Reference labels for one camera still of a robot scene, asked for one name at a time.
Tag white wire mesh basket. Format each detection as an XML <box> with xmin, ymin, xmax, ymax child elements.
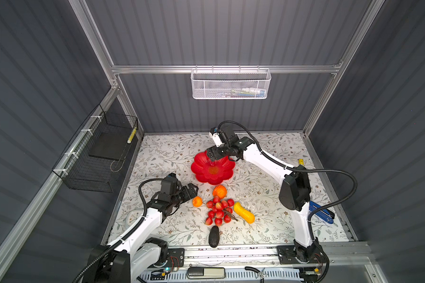
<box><xmin>190</xmin><ymin>67</ymin><xmax>272</xmax><ymax>100</ymax></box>

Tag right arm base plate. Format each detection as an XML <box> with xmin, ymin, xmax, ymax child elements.
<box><xmin>276</xmin><ymin>244</ymin><xmax>327</xmax><ymax>265</ymax></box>

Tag yellow fake squash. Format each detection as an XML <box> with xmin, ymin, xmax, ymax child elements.
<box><xmin>233</xmin><ymin>202</ymin><xmax>256</xmax><ymax>224</ymax></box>

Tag black wire mesh basket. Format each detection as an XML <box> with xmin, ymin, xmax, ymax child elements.
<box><xmin>53</xmin><ymin>107</ymin><xmax>139</xmax><ymax>193</ymax></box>

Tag small orange fake fruit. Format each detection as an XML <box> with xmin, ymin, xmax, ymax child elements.
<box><xmin>192</xmin><ymin>196</ymin><xmax>203</xmax><ymax>208</ymax></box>

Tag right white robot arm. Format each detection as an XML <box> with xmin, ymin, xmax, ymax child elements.
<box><xmin>207</xmin><ymin>121</ymin><xmax>358</xmax><ymax>263</ymax></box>

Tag blue handled pliers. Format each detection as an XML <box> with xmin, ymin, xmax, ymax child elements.
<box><xmin>309</xmin><ymin>200</ymin><xmax>335</xmax><ymax>224</ymax></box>

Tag grey pedal box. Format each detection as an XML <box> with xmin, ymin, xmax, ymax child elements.
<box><xmin>187</xmin><ymin>267</ymin><xmax>225</xmax><ymax>279</ymax></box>

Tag red fake berry cluster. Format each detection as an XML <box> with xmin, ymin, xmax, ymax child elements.
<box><xmin>205</xmin><ymin>195</ymin><xmax>238</xmax><ymax>226</ymax></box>

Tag markers in white basket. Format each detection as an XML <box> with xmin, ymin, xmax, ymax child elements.
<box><xmin>216</xmin><ymin>88</ymin><xmax>267</xmax><ymax>99</ymax></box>

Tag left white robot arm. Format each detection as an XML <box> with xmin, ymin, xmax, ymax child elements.
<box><xmin>73</xmin><ymin>173</ymin><xmax>199</xmax><ymax>283</ymax></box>

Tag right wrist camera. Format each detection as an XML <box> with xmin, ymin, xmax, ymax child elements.
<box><xmin>209</xmin><ymin>127</ymin><xmax>224</xmax><ymax>147</ymax></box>

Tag large orange fake fruit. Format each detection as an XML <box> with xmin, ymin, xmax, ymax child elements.
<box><xmin>212</xmin><ymin>185</ymin><xmax>227</xmax><ymax>199</ymax></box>

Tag dark fake avocado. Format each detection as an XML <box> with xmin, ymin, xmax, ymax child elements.
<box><xmin>208</xmin><ymin>226</ymin><xmax>220</xmax><ymax>248</ymax></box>

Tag red flower-shaped fruit bowl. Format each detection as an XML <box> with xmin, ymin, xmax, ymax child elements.
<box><xmin>191</xmin><ymin>152</ymin><xmax>236</xmax><ymax>185</ymax></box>

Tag yellow marker in black basket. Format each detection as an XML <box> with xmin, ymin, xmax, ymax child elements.
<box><xmin>127</xmin><ymin>127</ymin><xmax>137</xmax><ymax>144</ymax></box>

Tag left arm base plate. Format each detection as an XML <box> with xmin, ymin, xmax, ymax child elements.
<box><xmin>150</xmin><ymin>248</ymin><xmax>185</xmax><ymax>269</ymax></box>

